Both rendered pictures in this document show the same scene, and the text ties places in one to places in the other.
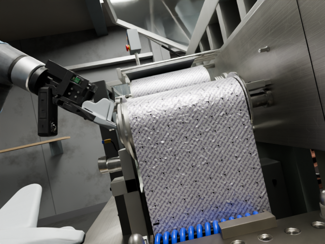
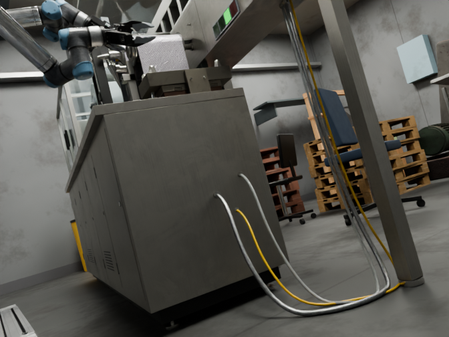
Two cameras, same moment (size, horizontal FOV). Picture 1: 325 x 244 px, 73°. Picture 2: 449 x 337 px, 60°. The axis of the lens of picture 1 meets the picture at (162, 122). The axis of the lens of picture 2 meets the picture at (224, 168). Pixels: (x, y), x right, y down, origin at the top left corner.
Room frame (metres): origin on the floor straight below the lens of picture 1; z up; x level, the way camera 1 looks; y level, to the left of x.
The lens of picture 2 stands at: (-1.31, 0.59, 0.44)
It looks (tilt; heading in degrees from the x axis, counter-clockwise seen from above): 4 degrees up; 335
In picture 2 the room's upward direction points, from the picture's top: 15 degrees counter-clockwise
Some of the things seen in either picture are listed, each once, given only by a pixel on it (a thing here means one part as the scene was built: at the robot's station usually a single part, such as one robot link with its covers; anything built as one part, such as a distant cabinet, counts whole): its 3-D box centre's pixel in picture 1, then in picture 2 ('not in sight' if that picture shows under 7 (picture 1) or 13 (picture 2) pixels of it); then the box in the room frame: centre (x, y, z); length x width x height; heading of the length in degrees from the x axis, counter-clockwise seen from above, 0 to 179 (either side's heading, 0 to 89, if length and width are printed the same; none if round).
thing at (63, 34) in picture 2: not in sight; (75, 39); (0.18, 0.37, 1.17); 0.11 x 0.08 x 0.09; 86
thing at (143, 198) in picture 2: not in sight; (139, 221); (1.44, 0.05, 0.43); 2.52 x 0.64 x 0.86; 1
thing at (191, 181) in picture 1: (203, 181); (166, 69); (0.44, -0.05, 1.11); 0.23 x 0.01 x 0.18; 91
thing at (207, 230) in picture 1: (211, 231); not in sight; (0.42, -0.04, 1.03); 0.21 x 0.04 x 0.03; 91
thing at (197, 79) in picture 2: not in sight; (197, 81); (0.23, -0.10, 0.97); 0.10 x 0.03 x 0.11; 91
